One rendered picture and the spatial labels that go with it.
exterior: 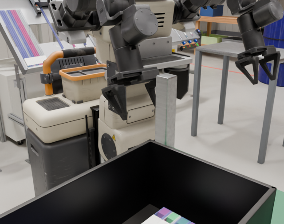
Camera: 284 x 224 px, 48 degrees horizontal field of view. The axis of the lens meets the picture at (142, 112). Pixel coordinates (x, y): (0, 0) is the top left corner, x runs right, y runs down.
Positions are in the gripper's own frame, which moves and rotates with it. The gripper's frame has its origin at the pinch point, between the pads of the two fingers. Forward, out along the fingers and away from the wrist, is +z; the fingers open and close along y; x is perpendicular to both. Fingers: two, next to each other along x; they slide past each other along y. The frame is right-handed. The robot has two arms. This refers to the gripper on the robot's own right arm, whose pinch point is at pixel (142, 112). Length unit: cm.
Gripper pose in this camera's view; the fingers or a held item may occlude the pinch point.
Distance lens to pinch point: 72.7
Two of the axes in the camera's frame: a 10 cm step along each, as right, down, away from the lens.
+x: -5.5, 1.4, 8.2
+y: 8.0, -2.0, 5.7
